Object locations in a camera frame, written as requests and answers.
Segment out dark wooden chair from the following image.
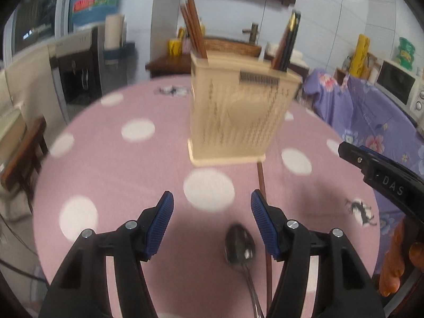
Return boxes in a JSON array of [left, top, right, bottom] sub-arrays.
[[1, 116, 49, 213]]

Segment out pink polka dot tablecloth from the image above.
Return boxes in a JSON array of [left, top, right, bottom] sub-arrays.
[[34, 76, 379, 317]]

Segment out right hand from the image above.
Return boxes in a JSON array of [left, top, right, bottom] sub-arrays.
[[379, 219, 424, 297]]

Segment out yellow roll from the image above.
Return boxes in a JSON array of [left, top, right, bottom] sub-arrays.
[[348, 34, 370, 78]]

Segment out bronze faucet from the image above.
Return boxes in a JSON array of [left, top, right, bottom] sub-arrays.
[[242, 23, 259, 45]]

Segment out dark wooden sink counter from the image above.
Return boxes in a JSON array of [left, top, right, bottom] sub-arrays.
[[145, 55, 191, 78]]

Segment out steel spoon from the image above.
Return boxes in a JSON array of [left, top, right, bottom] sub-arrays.
[[224, 223, 264, 317]]

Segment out yellow mug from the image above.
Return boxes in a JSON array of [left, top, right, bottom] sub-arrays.
[[168, 38, 183, 58]]

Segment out purple floral cloth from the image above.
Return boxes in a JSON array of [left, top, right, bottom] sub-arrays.
[[302, 68, 424, 236]]

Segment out woven basin sink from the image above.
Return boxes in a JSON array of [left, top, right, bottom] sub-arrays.
[[204, 37, 262, 58]]

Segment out paper cup stack holder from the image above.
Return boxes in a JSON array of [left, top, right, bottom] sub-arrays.
[[103, 14, 135, 65]]

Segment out white microwave oven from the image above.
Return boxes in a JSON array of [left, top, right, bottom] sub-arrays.
[[374, 60, 424, 125]]

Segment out grey water dispenser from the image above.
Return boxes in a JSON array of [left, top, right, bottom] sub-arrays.
[[48, 24, 127, 123]]

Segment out cream plastic utensil holder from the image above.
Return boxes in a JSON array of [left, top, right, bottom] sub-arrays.
[[188, 52, 303, 167]]

